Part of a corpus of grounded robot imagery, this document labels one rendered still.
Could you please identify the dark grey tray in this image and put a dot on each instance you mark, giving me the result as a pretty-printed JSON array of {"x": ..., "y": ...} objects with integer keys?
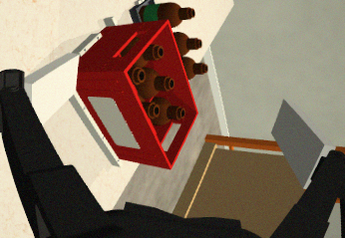
[{"x": 135, "y": 10}]

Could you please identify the brown bottle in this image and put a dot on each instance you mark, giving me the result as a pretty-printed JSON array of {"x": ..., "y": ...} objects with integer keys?
[
  {"x": 152, "y": 53},
  {"x": 137, "y": 75},
  {"x": 153, "y": 84},
  {"x": 152, "y": 110},
  {"x": 168, "y": 10},
  {"x": 192, "y": 68},
  {"x": 185, "y": 43},
  {"x": 167, "y": 111}
]

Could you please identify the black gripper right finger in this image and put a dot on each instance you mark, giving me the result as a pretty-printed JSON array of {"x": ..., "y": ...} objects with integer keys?
[{"x": 305, "y": 147}]

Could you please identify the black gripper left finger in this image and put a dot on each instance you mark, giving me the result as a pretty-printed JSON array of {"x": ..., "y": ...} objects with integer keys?
[{"x": 48, "y": 189}]

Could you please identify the red crate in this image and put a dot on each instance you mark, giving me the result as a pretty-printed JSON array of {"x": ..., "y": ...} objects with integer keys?
[{"x": 106, "y": 90}]

